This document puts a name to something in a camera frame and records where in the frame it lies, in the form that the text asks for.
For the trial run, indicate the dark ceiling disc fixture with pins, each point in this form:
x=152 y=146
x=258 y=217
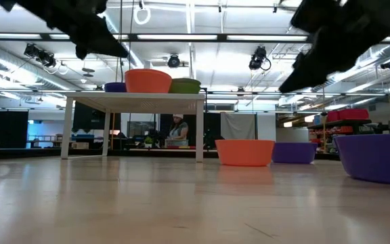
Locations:
x=87 y=70

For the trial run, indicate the white perforated metal rack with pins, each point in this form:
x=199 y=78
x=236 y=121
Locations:
x=134 y=101

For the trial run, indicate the red storage bin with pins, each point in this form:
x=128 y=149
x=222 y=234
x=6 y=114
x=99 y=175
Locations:
x=332 y=116
x=353 y=114

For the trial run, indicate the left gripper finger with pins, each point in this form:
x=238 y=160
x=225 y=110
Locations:
x=97 y=37
x=91 y=6

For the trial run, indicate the orange plastic mini bowl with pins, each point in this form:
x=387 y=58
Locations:
x=147 y=81
x=244 y=152

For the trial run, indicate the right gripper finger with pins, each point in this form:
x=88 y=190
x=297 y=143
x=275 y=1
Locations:
x=317 y=64
x=317 y=13

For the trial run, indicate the thin black overhead rail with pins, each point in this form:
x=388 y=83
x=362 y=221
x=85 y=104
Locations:
x=222 y=92

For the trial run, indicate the blue lit display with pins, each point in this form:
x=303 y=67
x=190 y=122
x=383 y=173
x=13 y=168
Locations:
x=39 y=128

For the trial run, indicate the black track spotlight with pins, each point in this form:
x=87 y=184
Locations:
x=388 y=64
x=32 y=50
x=47 y=59

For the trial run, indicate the black partition panel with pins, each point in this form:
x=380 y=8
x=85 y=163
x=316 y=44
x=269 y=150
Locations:
x=5 y=128

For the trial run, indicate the blue plastic mini bowl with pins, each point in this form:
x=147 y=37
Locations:
x=295 y=153
x=115 y=87
x=378 y=159

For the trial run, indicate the dark storage shelf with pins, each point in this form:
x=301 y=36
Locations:
x=344 y=122

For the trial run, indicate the round black ceiling camera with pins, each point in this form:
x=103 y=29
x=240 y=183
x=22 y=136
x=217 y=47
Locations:
x=173 y=61

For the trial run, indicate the person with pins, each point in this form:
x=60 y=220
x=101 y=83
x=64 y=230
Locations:
x=178 y=130

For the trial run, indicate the grey hanging cloth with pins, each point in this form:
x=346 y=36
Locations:
x=238 y=125

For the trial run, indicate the green bowl with floral inside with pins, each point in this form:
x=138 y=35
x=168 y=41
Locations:
x=185 y=86

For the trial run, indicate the tiny potted plant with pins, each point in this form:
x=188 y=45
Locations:
x=148 y=140

